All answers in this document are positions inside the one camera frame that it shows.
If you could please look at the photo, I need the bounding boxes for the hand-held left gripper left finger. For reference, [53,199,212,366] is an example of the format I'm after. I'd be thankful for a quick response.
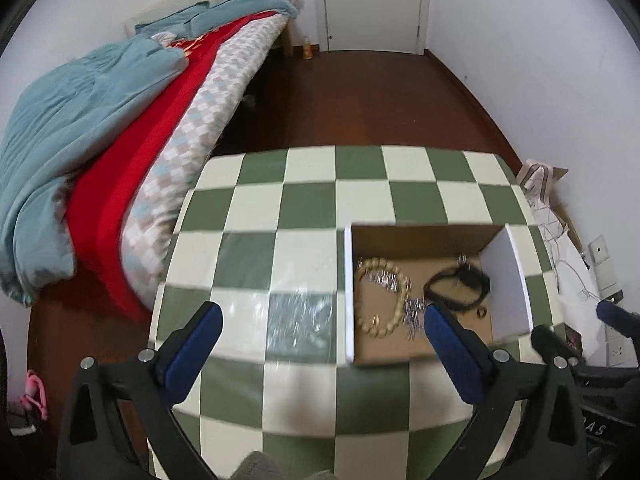
[56,301,224,480]

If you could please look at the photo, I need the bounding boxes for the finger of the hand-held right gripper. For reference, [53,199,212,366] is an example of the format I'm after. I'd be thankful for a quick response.
[531,325,585,369]
[596,300,640,337]

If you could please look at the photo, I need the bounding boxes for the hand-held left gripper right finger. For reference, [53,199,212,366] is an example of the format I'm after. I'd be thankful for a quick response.
[423,301,589,480]

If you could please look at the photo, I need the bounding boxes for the chunky silver chain bracelet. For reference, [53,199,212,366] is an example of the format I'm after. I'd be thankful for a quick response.
[367,267,429,343]

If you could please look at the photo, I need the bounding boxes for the white cardboard box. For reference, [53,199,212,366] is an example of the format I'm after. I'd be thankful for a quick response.
[343,222,533,367]

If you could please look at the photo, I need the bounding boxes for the wooden bead bracelet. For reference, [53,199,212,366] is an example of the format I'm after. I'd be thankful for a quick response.
[356,257,413,338]

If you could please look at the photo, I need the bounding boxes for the black smart band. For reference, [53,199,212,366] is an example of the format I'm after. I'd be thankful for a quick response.
[423,262,492,313]

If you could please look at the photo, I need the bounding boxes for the white bag with papers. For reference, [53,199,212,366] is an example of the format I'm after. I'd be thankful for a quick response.
[530,195,608,361]

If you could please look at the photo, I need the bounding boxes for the white floral bag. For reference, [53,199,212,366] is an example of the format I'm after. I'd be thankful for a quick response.
[515,160,557,206]

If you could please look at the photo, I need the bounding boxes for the pink slippers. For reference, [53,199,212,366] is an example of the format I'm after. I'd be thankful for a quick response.
[20,370,50,423]

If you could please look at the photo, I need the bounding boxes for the green white checkered tablecloth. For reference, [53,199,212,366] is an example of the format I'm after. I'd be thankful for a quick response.
[148,145,563,480]

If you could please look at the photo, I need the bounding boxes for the red blanket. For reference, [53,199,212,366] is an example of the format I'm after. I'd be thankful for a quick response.
[65,10,278,328]

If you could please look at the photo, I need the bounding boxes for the diamond pattern bed sheet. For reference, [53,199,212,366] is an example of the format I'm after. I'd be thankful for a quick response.
[121,15,291,311]

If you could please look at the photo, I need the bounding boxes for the light blue quilt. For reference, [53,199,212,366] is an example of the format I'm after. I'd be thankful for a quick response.
[0,35,188,306]

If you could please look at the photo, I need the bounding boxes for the light blue pillow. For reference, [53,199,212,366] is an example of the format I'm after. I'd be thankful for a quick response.
[135,0,303,37]

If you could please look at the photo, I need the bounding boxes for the white door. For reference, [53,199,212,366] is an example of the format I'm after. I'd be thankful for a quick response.
[312,0,432,56]

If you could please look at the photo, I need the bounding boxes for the white wall socket plate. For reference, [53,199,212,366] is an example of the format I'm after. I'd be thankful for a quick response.
[587,234,612,265]
[606,335,638,367]
[596,261,626,297]

